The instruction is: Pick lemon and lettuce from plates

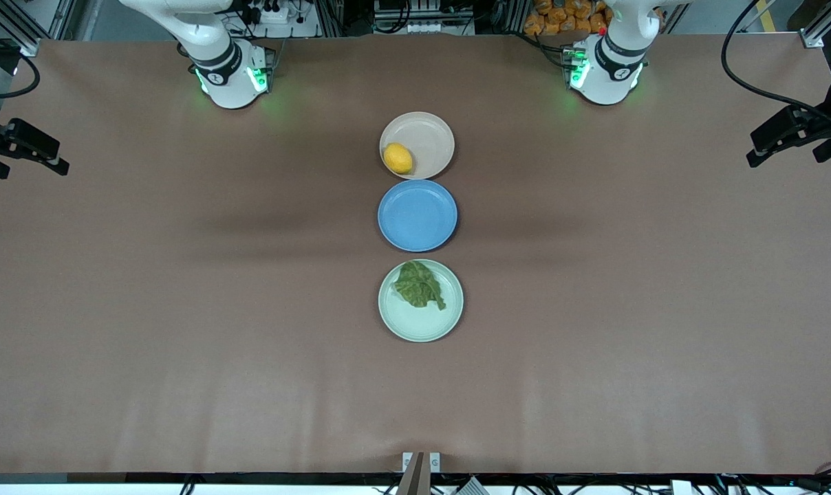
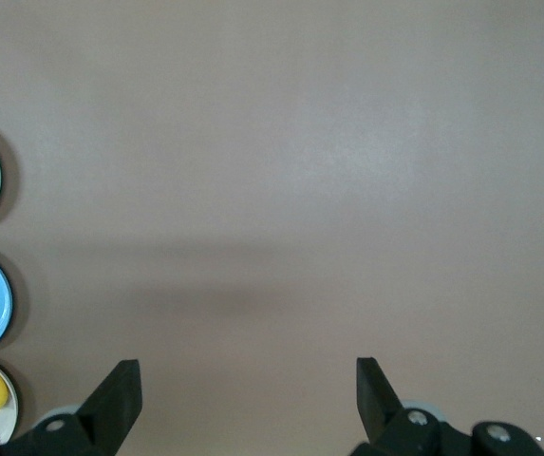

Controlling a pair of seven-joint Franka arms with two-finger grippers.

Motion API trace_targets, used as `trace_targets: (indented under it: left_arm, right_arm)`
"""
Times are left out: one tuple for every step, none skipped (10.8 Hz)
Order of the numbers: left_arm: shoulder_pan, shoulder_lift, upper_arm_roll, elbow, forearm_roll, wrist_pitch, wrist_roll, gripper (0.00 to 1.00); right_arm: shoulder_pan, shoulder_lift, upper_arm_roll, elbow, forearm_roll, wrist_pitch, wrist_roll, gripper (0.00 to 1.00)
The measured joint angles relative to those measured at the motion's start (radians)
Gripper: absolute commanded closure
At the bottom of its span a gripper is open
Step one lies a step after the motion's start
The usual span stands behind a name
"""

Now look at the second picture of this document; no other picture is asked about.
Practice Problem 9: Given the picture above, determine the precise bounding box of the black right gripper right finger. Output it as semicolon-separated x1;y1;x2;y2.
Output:
350;356;544;456

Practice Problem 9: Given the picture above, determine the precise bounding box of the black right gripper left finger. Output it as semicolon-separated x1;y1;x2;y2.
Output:
0;359;143;456

